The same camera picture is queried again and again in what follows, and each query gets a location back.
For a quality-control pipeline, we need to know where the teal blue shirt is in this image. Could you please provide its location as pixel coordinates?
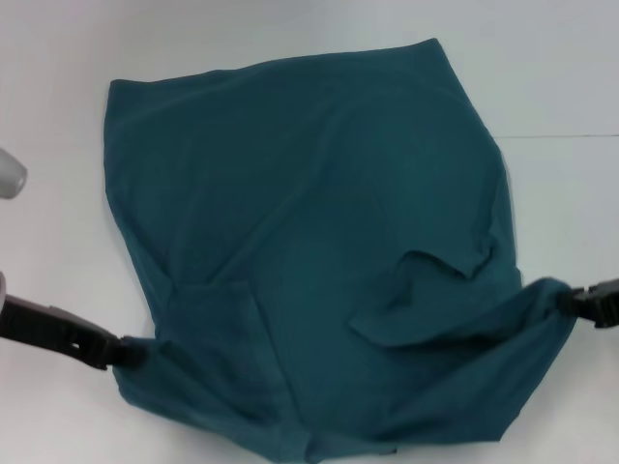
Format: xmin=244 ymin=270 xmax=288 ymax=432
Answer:
xmin=104 ymin=38 xmax=577 ymax=464

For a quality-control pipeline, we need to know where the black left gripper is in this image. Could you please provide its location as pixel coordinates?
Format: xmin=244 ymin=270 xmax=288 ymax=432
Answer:
xmin=0 ymin=289 xmax=152 ymax=372

